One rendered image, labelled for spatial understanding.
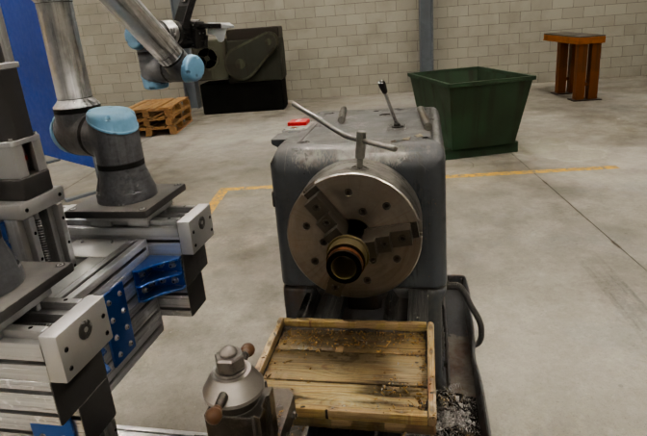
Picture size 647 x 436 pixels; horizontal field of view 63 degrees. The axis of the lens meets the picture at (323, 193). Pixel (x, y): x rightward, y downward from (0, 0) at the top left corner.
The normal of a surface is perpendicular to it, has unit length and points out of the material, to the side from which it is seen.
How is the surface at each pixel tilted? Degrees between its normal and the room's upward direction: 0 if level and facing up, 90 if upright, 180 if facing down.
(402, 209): 90
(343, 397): 0
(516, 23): 90
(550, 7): 90
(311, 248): 90
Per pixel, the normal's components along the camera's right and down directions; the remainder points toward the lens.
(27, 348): -0.19, 0.32
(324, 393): -0.07, -0.95
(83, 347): 0.98, -0.01
